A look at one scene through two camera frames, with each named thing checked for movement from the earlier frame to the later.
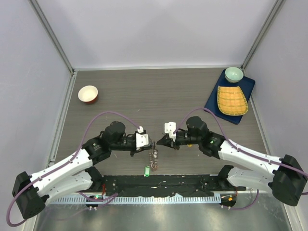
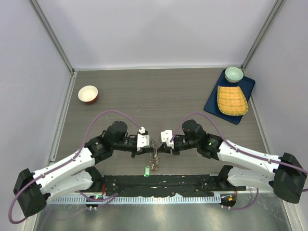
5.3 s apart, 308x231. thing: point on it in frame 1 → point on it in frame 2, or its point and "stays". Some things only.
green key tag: [147, 171] stays
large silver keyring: [153, 159] stays
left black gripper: [141, 148] stays
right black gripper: [168, 141] → [163, 148]
